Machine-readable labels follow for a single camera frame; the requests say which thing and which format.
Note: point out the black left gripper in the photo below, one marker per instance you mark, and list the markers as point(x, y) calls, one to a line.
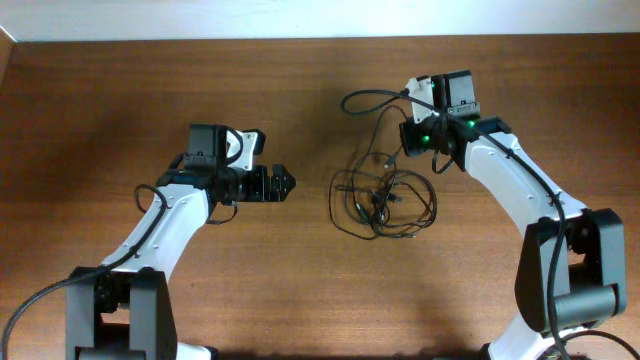
point(260, 192)

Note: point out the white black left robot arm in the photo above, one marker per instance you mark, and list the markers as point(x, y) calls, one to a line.
point(122, 309)

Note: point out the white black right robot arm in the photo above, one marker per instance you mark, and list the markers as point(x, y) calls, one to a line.
point(571, 274)

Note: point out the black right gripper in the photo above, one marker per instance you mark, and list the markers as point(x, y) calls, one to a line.
point(412, 147)

